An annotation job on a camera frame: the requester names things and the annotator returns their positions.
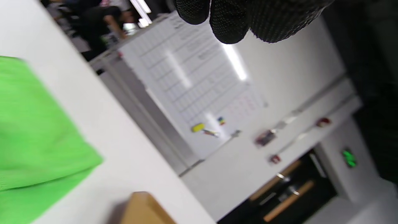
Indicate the person's left hand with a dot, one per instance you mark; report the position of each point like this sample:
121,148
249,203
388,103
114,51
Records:
267,18

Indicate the white whiteboard with grid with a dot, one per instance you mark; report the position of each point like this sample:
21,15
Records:
192,81

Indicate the blue and yellow magnet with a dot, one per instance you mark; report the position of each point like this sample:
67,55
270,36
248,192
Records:
221,120

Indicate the white ceiling light strip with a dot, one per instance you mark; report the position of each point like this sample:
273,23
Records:
141,11

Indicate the whiteboard marker pen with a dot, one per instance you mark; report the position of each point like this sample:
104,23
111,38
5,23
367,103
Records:
210,132

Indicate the yellow whiteboard eraser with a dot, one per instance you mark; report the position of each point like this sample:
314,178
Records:
197,127

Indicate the green exit sign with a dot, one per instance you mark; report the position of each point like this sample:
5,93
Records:
349,158

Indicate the dark glass door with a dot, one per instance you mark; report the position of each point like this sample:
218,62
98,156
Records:
298,199

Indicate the brown cardboard box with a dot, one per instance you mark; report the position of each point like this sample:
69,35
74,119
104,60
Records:
144,210

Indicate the bright green cloth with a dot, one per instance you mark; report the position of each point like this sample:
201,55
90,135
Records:
34,130

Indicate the red wall alarm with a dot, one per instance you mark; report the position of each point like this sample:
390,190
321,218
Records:
323,122

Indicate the red and black wall box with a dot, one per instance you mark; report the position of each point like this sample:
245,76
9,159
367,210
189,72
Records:
265,137

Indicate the small red wall button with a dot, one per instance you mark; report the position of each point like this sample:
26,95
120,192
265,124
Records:
275,159

